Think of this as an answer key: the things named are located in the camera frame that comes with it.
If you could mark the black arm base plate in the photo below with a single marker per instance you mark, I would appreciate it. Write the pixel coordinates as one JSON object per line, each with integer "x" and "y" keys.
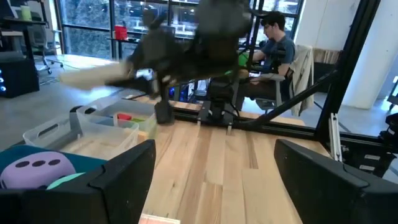
{"x": 217, "y": 116}

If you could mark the red container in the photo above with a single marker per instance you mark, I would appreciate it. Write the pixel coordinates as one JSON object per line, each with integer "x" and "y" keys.
{"x": 120, "y": 32}

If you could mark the black jointed strut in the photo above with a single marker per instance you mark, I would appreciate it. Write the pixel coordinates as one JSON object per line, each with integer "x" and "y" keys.
{"x": 345, "y": 77}

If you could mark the purple foam die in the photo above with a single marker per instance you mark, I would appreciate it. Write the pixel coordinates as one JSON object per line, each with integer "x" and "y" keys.
{"x": 37, "y": 172}

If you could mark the black table frame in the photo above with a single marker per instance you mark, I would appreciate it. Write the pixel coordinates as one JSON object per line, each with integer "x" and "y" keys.
{"x": 295, "y": 130}

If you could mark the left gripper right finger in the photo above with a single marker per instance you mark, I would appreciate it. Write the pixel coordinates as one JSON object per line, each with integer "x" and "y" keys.
{"x": 311, "y": 186}

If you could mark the red wedge block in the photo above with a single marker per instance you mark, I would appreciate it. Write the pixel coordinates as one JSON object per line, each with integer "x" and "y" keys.
{"x": 124, "y": 117}

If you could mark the black office chair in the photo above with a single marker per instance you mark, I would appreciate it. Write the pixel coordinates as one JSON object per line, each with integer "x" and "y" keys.
{"x": 40, "y": 40}

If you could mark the yellow block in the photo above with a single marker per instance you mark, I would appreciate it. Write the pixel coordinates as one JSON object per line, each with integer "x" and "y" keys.
{"x": 143, "y": 136}

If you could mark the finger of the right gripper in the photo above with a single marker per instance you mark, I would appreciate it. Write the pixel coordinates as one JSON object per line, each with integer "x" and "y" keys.
{"x": 133, "y": 84}
{"x": 164, "y": 109}

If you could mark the black diagonal brace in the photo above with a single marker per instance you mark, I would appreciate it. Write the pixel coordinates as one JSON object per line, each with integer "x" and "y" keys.
{"x": 289, "y": 102}

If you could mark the yellow green cup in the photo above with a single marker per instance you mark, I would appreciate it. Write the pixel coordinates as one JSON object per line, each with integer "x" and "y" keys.
{"x": 26, "y": 13}

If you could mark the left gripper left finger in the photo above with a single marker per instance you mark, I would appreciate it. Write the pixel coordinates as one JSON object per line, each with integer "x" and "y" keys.
{"x": 124, "y": 186}

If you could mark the lime green toy brick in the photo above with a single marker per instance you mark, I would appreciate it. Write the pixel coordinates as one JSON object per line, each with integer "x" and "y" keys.
{"x": 138, "y": 119}

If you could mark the person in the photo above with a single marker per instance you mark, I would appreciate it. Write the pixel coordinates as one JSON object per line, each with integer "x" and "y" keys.
{"x": 273, "y": 53}

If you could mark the teal foam die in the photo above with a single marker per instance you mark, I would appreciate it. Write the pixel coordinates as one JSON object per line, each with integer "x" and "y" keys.
{"x": 65, "y": 181}

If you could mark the silver aluminium post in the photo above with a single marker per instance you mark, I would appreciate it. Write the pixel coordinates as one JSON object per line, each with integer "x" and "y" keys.
{"x": 335, "y": 137}

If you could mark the grey chair with jacket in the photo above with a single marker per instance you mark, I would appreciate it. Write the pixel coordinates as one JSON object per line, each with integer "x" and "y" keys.
{"x": 301, "y": 74}

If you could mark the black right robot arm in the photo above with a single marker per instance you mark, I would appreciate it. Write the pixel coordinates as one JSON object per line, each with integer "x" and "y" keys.
{"x": 217, "y": 46}

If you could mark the teal plastic tray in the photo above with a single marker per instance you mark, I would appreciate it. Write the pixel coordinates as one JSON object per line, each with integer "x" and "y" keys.
{"x": 87, "y": 163}

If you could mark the black computer tower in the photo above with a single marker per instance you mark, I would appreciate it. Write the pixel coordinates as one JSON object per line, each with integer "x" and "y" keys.
{"x": 15, "y": 77}

